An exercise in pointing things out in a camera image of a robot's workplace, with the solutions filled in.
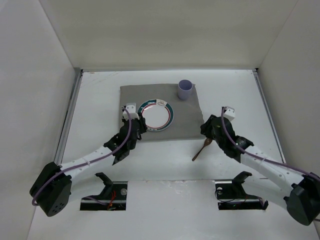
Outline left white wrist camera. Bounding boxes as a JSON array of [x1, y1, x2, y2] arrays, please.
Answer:
[[122, 103, 140, 120]]

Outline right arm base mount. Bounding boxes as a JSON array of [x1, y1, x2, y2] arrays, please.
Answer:
[[214, 171, 269, 211]]

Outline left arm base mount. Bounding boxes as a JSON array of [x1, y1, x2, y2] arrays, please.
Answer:
[[80, 172, 128, 211]]

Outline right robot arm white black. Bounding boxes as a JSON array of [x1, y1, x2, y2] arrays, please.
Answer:
[[200, 115, 320, 226]]

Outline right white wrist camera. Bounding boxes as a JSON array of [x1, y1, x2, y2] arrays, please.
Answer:
[[223, 106, 236, 122]]

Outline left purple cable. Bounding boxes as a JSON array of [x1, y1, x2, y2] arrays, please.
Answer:
[[31, 106, 133, 207]]

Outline white plate green rim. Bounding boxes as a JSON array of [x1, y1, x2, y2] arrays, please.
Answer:
[[138, 99, 174, 132]]

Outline left aluminium table rail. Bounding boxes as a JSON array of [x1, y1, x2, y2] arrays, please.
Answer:
[[53, 67, 83, 165]]

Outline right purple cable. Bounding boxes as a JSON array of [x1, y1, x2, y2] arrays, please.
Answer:
[[221, 106, 320, 181]]

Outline brown wooden spoon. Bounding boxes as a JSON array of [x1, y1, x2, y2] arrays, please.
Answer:
[[192, 138, 213, 162]]

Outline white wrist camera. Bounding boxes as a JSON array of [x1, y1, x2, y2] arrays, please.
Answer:
[[223, 106, 236, 122], [122, 103, 140, 120]]

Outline lilac plastic cup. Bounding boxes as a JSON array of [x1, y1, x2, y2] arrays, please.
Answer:
[[177, 79, 193, 101]]

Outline purple cable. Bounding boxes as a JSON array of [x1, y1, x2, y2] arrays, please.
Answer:
[[221, 106, 320, 181], [31, 106, 133, 207]]

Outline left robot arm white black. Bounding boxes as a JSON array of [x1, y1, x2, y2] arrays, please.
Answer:
[[29, 113, 147, 217]]

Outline grey cloth placemat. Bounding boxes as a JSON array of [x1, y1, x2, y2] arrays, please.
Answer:
[[119, 83, 204, 142]]

